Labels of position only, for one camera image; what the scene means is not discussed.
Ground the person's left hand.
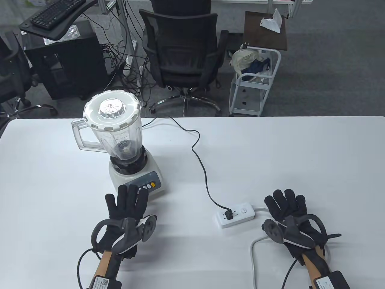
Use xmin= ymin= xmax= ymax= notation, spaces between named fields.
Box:
xmin=96 ymin=184 xmax=151 ymax=259

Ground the person's right hand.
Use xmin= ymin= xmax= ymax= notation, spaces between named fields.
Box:
xmin=264 ymin=189 xmax=327 ymax=260

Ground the black blender power cable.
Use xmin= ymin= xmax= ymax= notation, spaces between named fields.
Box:
xmin=141 ymin=116 xmax=234 ymax=219

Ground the white blender with clear jar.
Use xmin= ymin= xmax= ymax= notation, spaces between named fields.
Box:
xmin=71 ymin=89 xmax=165 ymax=201

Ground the person's right forearm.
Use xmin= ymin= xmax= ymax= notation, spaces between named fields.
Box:
xmin=296 ymin=248 xmax=352 ymax=289

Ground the person's left forearm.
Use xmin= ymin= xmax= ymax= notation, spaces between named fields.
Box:
xmin=90 ymin=249 xmax=124 ymax=289

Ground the white power strip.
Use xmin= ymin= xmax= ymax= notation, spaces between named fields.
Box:
xmin=214 ymin=202 xmax=256 ymax=229

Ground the black sensor box with label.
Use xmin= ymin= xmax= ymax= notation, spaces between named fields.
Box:
xmin=89 ymin=276 xmax=122 ymax=289
xmin=313 ymin=270 xmax=351 ymax=289

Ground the white utility cart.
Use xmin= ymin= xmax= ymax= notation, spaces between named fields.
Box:
xmin=229 ymin=42 xmax=282 ymax=117

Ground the blue cloth item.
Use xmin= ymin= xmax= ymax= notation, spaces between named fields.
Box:
xmin=241 ymin=58 xmax=271 ymax=81

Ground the black cabinet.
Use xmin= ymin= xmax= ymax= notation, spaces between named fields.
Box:
xmin=23 ymin=21 xmax=109 ymax=101

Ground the beige cloth bag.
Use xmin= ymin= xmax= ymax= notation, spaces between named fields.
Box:
xmin=230 ymin=49 xmax=261 ymax=74

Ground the black mesh office chair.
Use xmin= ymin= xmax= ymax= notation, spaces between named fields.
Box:
xmin=139 ymin=8 xmax=229 ymax=117

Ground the dark brown wooden board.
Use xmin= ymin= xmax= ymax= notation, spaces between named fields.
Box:
xmin=242 ymin=11 xmax=288 ymax=51

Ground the black office chair chrome base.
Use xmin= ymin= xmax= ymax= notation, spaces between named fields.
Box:
xmin=0 ymin=32 xmax=58 ymax=118

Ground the clear plastic bag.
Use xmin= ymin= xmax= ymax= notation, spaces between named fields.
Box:
xmin=44 ymin=26 xmax=80 ymax=45

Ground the black keyboard tray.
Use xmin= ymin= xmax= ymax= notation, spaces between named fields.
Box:
xmin=19 ymin=0 xmax=100 ymax=41

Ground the white tissue pack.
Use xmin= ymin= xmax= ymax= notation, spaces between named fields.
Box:
xmin=260 ymin=8 xmax=284 ymax=33

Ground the black keyboard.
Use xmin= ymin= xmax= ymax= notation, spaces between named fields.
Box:
xmin=29 ymin=0 xmax=86 ymax=30

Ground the black glove cable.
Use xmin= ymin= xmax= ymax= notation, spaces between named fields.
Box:
xmin=284 ymin=259 xmax=299 ymax=289
xmin=76 ymin=247 xmax=103 ymax=289

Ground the tangle of black floor cables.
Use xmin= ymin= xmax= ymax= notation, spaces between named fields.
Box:
xmin=98 ymin=0 xmax=160 ymax=109

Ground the white metal frame post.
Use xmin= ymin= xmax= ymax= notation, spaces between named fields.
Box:
xmin=119 ymin=0 xmax=142 ymax=88

